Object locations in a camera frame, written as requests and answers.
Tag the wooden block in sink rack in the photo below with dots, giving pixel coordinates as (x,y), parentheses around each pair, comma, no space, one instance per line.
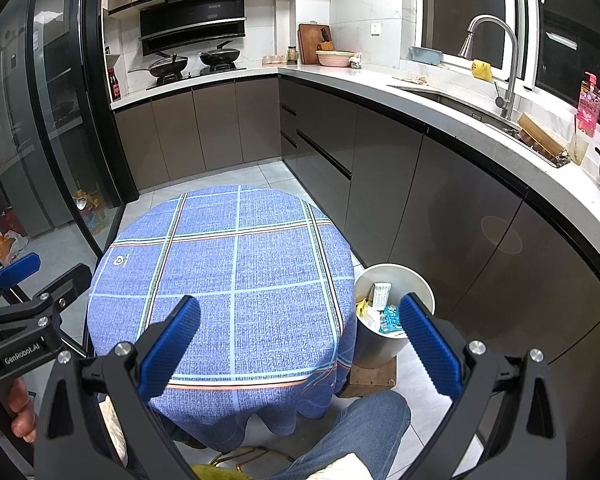
(540,132)

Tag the black wok with lid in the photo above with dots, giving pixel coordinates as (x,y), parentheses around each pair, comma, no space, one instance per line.
(220,56)

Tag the dark sauce bottle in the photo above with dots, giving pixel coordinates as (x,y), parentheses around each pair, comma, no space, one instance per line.
(114,87)

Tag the white wall outlet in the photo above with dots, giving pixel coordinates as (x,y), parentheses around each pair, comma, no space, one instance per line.
(376,29)

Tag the person's left hand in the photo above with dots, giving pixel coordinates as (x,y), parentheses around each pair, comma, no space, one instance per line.
(22,410)

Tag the pink soap bottle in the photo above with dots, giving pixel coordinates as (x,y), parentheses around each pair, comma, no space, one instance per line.
(587,110)

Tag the yellow wrapper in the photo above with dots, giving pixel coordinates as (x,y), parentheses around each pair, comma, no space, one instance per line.
(365,310)

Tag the blue blister pack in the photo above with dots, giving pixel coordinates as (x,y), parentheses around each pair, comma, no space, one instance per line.
(392,320)

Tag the black gas stove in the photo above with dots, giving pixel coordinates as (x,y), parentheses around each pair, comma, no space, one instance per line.
(200,74)

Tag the orange white plastic bag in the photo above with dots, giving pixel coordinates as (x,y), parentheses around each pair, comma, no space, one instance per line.
(7,247)

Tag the woven beige basket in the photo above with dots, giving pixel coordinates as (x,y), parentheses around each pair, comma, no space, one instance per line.
(335,58)

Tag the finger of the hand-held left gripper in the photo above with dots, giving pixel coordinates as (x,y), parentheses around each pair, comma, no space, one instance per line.
(67,285)
(20,267)

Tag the red bag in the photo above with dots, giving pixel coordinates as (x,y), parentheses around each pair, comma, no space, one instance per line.
(12,220)

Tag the black framed glass sliding door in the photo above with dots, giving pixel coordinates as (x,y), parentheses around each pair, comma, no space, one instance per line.
(95,60)

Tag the wooden stool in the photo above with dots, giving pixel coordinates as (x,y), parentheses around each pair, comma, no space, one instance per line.
(372,377)

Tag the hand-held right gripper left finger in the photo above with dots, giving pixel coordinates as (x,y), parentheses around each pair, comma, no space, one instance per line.
(172,345)

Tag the white trash bin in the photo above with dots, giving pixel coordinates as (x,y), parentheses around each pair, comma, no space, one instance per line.
(380,347)

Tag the steel sink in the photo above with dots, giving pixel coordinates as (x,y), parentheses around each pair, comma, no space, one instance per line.
(445,97)

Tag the black range hood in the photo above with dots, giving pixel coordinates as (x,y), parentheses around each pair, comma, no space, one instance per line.
(195,17)

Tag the small white object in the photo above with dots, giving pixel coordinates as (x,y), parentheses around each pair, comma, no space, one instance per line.
(356,61)

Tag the person's right leg in jeans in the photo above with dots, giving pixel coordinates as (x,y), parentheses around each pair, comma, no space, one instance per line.
(360,425)

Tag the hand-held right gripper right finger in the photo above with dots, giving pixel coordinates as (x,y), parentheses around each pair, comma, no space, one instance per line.
(430,347)

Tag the wooden cutting board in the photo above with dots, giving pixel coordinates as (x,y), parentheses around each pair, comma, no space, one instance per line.
(310,42)

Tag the crumpled rag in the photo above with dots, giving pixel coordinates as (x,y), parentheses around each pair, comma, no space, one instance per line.
(410,79)

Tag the dark kitchen window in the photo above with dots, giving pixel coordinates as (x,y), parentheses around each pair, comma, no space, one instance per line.
(460,0)

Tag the light blue tray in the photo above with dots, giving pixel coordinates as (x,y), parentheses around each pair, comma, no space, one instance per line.
(425,55)

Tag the steel kitchen faucet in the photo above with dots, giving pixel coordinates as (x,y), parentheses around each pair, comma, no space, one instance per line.
(510,60)

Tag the round table blue plaid tablecloth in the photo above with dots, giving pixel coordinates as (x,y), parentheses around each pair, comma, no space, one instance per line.
(260,260)

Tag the yellow toy figure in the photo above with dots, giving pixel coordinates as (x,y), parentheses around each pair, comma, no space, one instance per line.
(90,210)

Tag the brown lower kitchen cabinets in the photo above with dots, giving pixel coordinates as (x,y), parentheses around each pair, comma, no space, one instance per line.
(430,185)

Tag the gold metal stool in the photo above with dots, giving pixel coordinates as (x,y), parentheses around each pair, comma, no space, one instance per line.
(250,452)

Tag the tall glass jar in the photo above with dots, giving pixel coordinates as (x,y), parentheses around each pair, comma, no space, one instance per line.
(292,55)

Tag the clear plastic cup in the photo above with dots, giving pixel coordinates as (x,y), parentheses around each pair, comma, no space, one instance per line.
(578,150)

